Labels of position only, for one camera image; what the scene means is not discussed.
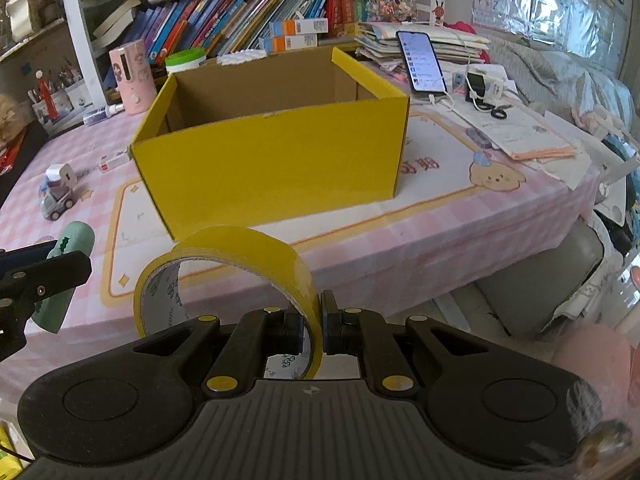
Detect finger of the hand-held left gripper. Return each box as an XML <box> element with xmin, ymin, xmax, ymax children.
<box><xmin>0</xmin><ymin>251</ymin><xmax>94</xmax><ymax>312</ymax></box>
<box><xmin>0</xmin><ymin>238</ymin><xmax>60</xmax><ymax>274</ymax></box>

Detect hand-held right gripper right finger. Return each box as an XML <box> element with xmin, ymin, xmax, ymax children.
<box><xmin>321</xmin><ymin>290</ymin><xmax>492</xmax><ymax>397</ymax></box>

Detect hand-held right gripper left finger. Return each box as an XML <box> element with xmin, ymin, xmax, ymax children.
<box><xmin>127</xmin><ymin>307</ymin><xmax>307</xmax><ymax>396</ymax></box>

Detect green dinosaur toy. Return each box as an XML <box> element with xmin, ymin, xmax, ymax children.
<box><xmin>29</xmin><ymin>221</ymin><xmax>96</xmax><ymax>334</ymax></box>

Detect grey toy car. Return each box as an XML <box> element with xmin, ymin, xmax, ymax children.
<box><xmin>39</xmin><ymin>180</ymin><xmax>79</xmax><ymax>222</ymax></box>

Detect white plug charger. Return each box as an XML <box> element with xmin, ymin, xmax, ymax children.
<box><xmin>52</xmin><ymin>162</ymin><xmax>77</xmax><ymax>189</ymax></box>

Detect yellow tape roll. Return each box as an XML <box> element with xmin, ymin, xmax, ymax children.
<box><xmin>132</xmin><ymin>226</ymin><xmax>324</xmax><ymax>381</ymax></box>

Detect yellow cardboard box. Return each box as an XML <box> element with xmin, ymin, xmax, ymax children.
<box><xmin>129</xmin><ymin>46</ymin><xmax>412</xmax><ymax>241</ymax></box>

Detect small red white box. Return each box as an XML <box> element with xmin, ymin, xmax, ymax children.
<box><xmin>99</xmin><ymin>152</ymin><xmax>132</xmax><ymax>174</ymax></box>

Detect small spray bottle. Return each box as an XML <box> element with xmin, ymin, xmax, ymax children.
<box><xmin>83</xmin><ymin>103</ymin><xmax>125</xmax><ymax>126</ymax></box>

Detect white pen holders with pens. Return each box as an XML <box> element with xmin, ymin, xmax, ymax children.
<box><xmin>29</xmin><ymin>60</ymin><xmax>94</xmax><ymax>126</ymax></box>

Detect pink checkered tablecloth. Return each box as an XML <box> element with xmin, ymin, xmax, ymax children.
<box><xmin>0</xmin><ymin>50</ymin><xmax>602</xmax><ymax>456</ymax></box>

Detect yellow-bordered desk mat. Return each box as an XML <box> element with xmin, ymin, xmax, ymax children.
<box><xmin>99</xmin><ymin>109</ymin><xmax>529</xmax><ymax>312</ymax></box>

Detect pink humidifier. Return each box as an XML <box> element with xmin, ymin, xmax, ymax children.
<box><xmin>109</xmin><ymin>40</ymin><xmax>157</xmax><ymax>115</ymax></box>

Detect grey chair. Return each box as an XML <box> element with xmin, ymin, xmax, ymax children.
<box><xmin>472</xmin><ymin>219</ymin><xmax>606</xmax><ymax>347</ymax></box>

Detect white wooden bookshelf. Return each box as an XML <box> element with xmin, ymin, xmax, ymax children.
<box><xmin>0</xmin><ymin>0</ymin><xmax>434</xmax><ymax>126</ymax></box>

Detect white jar green lid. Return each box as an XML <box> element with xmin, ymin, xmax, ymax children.
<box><xmin>164</xmin><ymin>48</ymin><xmax>207</xmax><ymax>77</ymax></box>

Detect thick white-paged books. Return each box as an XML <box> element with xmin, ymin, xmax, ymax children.
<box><xmin>92</xmin><ymin>0</ymin><xmax>142</xmax><ymax>46</ymax></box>

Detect white pink paper booklet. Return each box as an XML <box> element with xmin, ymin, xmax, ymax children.
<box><xmin>452</xmin><ymin>104</ymin><xmax>579</xmax><ymax>162</ymax></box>

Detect smartphone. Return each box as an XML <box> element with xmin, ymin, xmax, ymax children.
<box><xmin>396</xmin><ymin>30</ymin><xmax>449</xmax><ymax>95</ymax></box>

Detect white quilted pouch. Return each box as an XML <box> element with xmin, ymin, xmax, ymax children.
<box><xmin>217</xmin><ymin>50</ymin><xmax>266</xmax><ymax>66</ymax></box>

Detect small white orange boxes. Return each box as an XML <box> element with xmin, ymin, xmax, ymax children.
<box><xmin>262</xmin><ymin>18</ymin><xmax>329</xmax><ymax>54</ymax></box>

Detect row of colourful books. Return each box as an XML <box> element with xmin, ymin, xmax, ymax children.
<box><xmin>122</xmin><ymin>0</ymin><xmax>334</xmax><ymax>61</ymax></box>

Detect stack of open booklets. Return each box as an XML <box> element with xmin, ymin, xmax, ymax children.
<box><xmin>354</xmin><ymin>22</ymin><xmax>494</xmax><ymax>69</ymax></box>

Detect colourful flower ornament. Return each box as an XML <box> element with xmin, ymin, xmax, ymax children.
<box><xmin>367</xmin><ymin>0</ymin><xmax>419</xmax><ymax>24</ymax></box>

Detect red boxed book set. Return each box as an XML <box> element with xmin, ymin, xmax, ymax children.
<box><xmin>327</xmin><ymin>0</ymin><xmax>404</xmax><ymax>36</ymax></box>

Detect white power adapter with cable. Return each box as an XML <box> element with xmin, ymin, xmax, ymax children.
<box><xmin>430</xmin><ymin>64</ymin><xmax>509</xmax><ymax>112</ymax></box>

